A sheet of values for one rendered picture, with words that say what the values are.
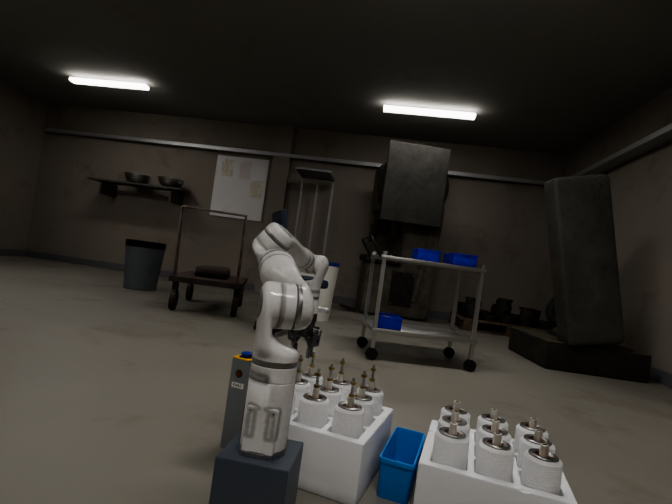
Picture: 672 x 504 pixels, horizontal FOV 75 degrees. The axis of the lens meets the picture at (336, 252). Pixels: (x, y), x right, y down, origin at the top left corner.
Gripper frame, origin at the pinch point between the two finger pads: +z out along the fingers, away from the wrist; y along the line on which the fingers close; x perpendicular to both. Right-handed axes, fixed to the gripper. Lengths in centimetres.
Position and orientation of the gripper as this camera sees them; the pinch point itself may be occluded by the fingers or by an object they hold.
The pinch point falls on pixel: (301, 351)
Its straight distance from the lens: 159.5
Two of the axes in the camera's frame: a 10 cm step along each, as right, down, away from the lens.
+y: 7.9, 1.0, -6.1
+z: -1.4, 9.9, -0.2
